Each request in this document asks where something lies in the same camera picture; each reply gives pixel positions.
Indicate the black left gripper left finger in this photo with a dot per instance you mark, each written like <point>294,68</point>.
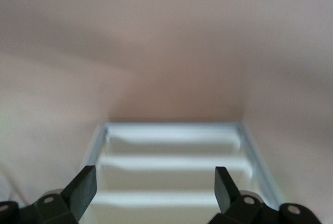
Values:
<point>80,192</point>

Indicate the white plastic drawer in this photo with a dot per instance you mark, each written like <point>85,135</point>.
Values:
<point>156,208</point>
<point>171,146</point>
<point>169,177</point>

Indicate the brown table mat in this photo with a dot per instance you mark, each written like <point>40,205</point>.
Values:
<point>166,39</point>

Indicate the white drawer cabinet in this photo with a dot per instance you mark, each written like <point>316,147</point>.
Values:
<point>258,161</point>

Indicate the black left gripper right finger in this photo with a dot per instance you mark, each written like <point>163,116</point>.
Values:
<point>226,192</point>

